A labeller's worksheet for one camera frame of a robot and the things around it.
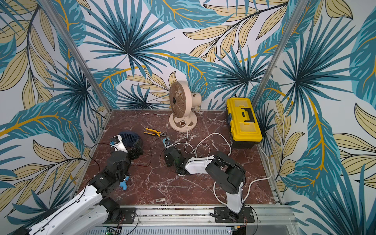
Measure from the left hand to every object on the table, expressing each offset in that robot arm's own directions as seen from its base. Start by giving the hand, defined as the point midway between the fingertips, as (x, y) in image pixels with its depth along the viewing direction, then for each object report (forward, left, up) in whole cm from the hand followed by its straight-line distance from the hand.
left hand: (132, 144), depth 76 cm
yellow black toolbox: (+12, -63, -4) cm, 64 cm away
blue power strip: (+2, -18, -2) cm, 18 cm away
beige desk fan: (+25, -25, +8) cm, 36 cm away
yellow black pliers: (+20, -7, -19) cm, 28 cm away
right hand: (+4, -17, -17) cm, 24 cm away
